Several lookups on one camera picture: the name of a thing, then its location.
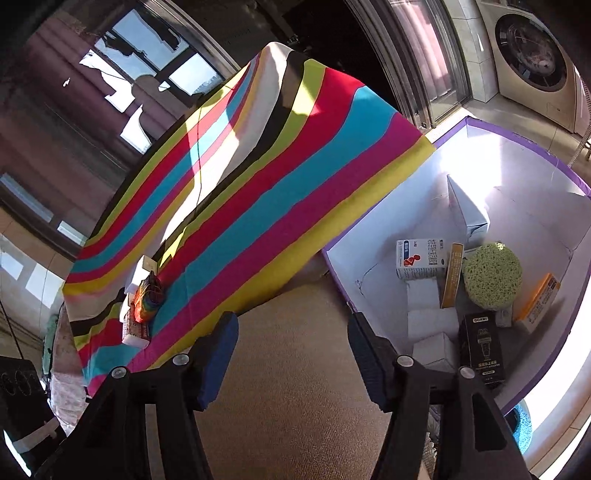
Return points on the red patterned box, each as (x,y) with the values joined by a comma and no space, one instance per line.
(136,330)

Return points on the white box with black print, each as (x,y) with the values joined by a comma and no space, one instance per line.
(138,274)

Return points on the beige woven mat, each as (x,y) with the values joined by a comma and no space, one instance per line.
(295,369)

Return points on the black product box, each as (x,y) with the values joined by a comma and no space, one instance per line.
(482,341)

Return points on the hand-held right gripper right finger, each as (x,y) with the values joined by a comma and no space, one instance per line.
(364,360)

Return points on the teal fluffy mat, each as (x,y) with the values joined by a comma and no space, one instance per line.
(521,424)

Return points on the pink lace cloth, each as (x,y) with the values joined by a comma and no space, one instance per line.
(64,392)

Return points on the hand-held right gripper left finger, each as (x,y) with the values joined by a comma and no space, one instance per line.
(217,360)

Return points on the white storage box purple rim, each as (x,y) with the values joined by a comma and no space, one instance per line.
(383,263)

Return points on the white box with blue label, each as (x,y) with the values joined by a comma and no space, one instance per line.
(429,256)

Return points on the small grey box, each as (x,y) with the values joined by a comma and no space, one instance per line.
(504,318)

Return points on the green round sponge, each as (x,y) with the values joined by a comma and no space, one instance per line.
(491,277)

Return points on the pink curtain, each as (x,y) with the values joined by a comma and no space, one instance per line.
(55,92)
(420,46)

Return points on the rainbow striped cloth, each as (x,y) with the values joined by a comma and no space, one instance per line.
(277,194)

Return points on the small white box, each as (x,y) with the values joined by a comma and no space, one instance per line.
(136,343)

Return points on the beige washing machine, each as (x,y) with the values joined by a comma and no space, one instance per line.
(531,50)

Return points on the rainbow beaded pouch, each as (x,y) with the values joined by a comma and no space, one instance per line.
(147,302)

